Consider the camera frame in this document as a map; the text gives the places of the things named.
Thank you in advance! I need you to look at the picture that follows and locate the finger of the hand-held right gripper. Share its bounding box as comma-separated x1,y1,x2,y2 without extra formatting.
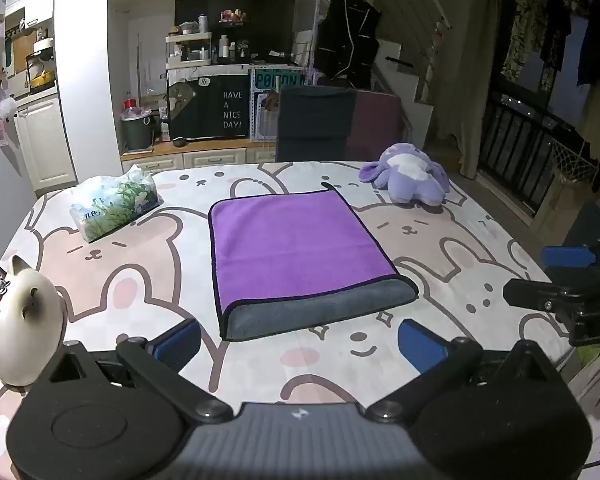
503,278,583,322
541,243,600,272

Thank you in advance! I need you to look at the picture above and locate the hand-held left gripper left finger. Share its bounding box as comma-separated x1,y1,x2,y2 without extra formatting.
45,318,234,423

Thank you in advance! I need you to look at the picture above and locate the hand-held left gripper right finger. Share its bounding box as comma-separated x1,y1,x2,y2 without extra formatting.
366,318,557,423

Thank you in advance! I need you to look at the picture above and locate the purple and grey towel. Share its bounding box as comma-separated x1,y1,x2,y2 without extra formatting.
208,182,420,342

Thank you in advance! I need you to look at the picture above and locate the bunny printed tablecloth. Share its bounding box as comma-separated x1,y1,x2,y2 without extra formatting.
0,160,578,480

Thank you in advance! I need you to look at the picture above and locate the black balcony railing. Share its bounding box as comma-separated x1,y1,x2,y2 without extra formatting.
480,87,588,218

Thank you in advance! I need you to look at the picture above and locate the green printed tissue pack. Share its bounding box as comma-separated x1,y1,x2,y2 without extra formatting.
69,164,164,244

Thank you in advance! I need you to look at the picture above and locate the white cat figurine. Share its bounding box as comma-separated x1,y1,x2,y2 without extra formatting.
0,255,68,387

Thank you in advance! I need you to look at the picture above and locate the purple plush toy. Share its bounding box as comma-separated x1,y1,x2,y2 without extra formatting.
358,143,451,206

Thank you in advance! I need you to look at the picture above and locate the wooden counter with drawers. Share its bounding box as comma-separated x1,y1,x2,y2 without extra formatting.
120,137,279,175

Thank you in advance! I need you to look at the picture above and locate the beige curtain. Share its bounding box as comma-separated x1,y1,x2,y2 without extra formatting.
430,0,503,181

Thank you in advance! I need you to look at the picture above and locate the dark green bucket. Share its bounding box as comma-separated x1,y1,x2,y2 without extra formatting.
121,111,157,151

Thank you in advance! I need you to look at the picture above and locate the blue hanging garment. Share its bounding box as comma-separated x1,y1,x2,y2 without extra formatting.
576,0,600,88

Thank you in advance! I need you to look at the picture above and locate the maroon chair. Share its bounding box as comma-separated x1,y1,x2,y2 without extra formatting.
344,90,402,162

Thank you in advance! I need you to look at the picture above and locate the dark hanging garment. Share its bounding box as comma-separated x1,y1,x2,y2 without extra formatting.
539,0,573,93

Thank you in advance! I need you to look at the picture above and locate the floral hanging garment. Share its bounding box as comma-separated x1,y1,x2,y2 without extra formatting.
500,0,548,83

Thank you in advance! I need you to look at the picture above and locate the black lettered cloth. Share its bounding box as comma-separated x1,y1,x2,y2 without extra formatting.
167,74,251,142

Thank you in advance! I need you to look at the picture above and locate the white cabinet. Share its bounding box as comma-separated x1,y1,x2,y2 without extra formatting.
13,92,78,192

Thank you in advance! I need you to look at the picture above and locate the dark grey chair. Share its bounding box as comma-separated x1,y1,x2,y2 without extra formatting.
275,86,358,163

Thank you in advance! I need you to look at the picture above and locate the teal sign board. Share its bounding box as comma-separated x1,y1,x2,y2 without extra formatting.
249,66,306,143

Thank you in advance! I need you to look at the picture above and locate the white storage rack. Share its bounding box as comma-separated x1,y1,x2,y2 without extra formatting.
165,31,215,70

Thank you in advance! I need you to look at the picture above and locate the black hanging jacket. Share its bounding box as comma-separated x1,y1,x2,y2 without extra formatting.
312,0,382,89

